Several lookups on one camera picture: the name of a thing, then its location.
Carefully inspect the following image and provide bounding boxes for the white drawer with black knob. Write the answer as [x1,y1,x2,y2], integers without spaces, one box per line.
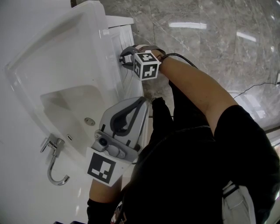
[109,26,135,97]

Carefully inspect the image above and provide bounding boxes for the thin black floor cable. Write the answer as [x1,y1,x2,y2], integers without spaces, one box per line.
[227,82,279,99]

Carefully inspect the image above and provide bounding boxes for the person's black shirt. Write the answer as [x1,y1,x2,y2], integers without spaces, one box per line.
[87,104,280,224]

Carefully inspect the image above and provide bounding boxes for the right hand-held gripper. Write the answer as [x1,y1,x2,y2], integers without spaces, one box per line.
[119,44,167,81]

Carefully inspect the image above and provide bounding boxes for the person's black trousers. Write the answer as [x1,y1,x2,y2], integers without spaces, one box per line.
[150,80,212,140]

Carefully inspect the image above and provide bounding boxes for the person's left forearm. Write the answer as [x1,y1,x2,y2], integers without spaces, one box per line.
[88,175,123,203]

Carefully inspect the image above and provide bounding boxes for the chrome faucet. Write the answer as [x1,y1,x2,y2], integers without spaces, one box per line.
[40,133,70,186]

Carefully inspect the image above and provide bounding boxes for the white vanity cabinet with sink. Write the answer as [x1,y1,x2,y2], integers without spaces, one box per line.
[4,0,151,224]

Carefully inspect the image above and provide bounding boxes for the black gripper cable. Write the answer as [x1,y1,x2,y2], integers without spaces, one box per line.
[161,53,199,70]

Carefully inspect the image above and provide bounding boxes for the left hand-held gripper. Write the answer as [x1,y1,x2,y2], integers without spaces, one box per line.
[84,96,149,187]

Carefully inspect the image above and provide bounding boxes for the grey shoulder bag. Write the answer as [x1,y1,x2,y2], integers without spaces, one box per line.
[222,180,256,224]

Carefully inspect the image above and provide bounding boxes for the person's right forearm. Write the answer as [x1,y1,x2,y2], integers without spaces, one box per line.
[152,49,239,130]

